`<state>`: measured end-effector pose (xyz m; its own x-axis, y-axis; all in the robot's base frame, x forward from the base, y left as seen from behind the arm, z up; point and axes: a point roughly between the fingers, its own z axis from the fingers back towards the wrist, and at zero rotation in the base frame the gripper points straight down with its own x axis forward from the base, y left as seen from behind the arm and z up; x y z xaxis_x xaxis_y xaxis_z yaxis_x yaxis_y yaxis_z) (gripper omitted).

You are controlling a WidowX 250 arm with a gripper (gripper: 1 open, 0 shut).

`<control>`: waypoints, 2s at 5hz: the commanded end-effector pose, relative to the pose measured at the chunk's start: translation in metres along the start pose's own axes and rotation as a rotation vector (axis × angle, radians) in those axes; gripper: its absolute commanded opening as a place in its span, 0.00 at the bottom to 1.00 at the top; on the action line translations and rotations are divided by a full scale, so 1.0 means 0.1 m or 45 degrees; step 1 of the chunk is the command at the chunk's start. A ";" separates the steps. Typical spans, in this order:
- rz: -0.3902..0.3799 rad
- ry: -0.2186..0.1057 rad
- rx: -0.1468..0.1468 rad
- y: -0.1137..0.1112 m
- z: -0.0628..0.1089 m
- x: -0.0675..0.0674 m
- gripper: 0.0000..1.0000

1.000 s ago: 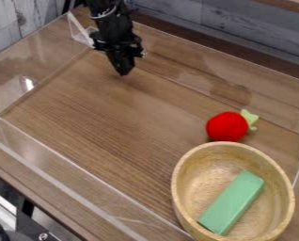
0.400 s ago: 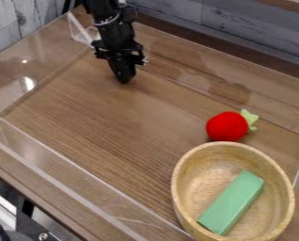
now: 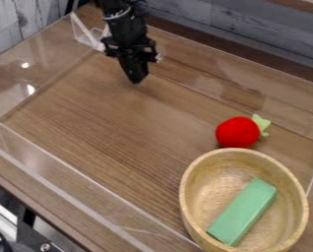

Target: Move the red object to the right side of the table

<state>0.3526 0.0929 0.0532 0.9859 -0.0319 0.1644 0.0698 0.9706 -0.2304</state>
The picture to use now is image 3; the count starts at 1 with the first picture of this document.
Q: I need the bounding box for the red plush strawberry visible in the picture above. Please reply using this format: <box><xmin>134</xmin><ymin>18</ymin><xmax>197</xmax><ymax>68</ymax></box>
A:
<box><xmin>214</xmin><ymin>114</ymin><xmax>272</xmax><ymax>148</ymax></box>

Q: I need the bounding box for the oval wooden bowl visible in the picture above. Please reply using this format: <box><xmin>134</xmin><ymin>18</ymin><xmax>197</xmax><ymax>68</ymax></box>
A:
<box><xmin>179</xmin><ymin>149</ymin><xmax>309</xmax><ymax>252</ymax></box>

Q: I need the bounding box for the clear acrylic enclosure wall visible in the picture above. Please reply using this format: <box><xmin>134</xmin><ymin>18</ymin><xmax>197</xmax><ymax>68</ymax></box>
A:
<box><xmin>0</xmin><ymin>8</ymin><xmax>313</xmax><ymax>252</ymax></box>

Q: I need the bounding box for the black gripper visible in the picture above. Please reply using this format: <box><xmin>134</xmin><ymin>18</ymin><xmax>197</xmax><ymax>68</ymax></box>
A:
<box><xmin>102</xmin><ymin>11</ymin><xmax>161</xmax><ymax>84</ymax></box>

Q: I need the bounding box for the green rectangular block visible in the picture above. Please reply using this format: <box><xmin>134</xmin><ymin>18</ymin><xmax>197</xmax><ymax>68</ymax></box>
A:
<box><xmin>206</xmin><ymin>178</ymin><xmax>277</xmax><ymax>246</ymax></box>

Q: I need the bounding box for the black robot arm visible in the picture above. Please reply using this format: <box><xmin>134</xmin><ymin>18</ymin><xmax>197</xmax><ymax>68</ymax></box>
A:
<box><xmin>95</xmin><ymin>0</ymin><xmax>159</xmax><ymax>84</ymax></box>

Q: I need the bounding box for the black metal table bracket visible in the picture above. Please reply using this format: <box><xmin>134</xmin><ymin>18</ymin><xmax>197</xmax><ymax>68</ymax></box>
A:
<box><xmin>16</xmin><ymin>207</ymin><xmax>63</xmax><ymax>252</ymax></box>

